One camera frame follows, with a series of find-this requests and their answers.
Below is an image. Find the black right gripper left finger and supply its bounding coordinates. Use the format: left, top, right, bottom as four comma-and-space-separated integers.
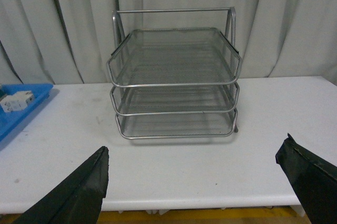
14, 146, 109, 223

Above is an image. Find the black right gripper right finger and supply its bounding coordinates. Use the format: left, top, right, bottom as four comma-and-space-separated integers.
275, 134, 336, 223

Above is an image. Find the silver mesh three-tier rack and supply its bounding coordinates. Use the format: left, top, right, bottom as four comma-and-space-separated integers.
107, 7, 242, 140

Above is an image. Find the blue plastic tray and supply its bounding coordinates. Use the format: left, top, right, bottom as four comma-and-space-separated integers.
1, 83, 60, 150

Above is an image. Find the white circuit breaker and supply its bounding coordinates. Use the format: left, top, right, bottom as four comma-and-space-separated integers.
1, 91, 35, 113

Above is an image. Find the grey curtain backdrop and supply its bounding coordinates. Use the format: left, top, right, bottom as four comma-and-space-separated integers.
1, 0, 336, 84

